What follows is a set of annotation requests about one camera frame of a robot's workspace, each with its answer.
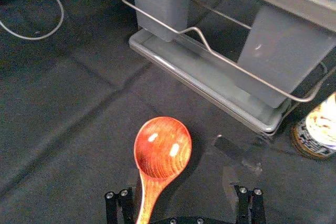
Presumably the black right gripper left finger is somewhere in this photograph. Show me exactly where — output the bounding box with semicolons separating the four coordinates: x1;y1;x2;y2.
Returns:
104;185;140;224

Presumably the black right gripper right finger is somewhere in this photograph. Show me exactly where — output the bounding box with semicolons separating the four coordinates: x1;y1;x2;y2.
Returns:
223;166;266;224

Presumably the red-brown wooden spoon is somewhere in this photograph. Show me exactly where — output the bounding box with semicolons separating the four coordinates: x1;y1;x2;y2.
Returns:
133;116;193;224

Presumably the black table cloth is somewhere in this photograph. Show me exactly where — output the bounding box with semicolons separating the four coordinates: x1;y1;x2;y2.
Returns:
0;0;336;224

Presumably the grey plastic drip tray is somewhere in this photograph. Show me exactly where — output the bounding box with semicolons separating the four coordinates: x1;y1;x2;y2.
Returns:
128;28;291;134

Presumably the wide grey plastic holder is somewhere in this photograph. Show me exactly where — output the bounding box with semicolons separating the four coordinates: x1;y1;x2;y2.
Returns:
237;5;336;109

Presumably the black rack with steel bars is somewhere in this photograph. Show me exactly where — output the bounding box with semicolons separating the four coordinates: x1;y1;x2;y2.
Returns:
121;0;336;137

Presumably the tall grey plastic utensil holder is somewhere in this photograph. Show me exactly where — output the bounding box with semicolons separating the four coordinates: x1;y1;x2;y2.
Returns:
129;0;194;42

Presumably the thin grey cable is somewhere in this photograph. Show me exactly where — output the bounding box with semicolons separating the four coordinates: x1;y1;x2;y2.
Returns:
0;0;65;41

